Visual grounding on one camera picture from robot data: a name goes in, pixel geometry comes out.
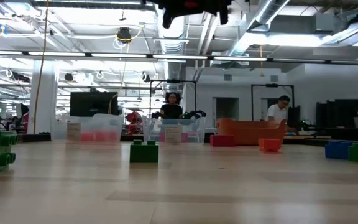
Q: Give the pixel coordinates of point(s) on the small green toy block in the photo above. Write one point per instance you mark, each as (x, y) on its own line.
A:
(144, 154)

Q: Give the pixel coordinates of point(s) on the yellow hanging pendant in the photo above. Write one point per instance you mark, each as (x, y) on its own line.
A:
(262, 74)

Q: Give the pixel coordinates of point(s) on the black ceiling camera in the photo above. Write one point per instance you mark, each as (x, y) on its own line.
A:
(124, 35)

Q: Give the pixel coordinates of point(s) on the orange plastic bin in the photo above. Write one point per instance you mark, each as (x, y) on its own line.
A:
(247, 133)

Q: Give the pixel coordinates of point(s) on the clear plastic bin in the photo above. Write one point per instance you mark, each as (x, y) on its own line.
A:
(197, 127)
(104, 123)

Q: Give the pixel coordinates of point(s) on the red background object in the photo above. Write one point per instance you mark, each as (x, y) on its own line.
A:
(134, 119)

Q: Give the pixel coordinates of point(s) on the white paper label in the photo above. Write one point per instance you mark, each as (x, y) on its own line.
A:
(173, 134)
(73, 130)

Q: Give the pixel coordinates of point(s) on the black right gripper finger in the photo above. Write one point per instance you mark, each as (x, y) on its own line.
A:
(168, 18)
(223, 15)

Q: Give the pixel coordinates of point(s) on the black frame stand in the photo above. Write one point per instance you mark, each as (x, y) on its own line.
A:
(172, 81)
(272, 85)

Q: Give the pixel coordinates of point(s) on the black background robot arm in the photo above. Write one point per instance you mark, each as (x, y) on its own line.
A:
(194, 113)

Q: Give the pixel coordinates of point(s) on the person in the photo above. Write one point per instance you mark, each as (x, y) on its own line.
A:
(277, 113)
(171, 112)

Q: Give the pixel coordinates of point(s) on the black monitor bank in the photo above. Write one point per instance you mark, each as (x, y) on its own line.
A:
(350, 109)

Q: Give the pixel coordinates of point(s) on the blue toy block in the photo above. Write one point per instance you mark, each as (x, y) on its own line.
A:
(337, 151)

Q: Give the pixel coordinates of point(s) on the silver ventilation duct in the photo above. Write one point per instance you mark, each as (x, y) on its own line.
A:
(171, 37)
(266, 12)

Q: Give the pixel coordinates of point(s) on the white pillar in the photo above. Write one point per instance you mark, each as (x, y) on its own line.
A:
(45, 102)

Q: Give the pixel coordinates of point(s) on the black monitor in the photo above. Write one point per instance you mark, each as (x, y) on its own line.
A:
(93, 104)

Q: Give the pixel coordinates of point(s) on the overhead light bar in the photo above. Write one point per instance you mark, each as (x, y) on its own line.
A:
(179, 57)

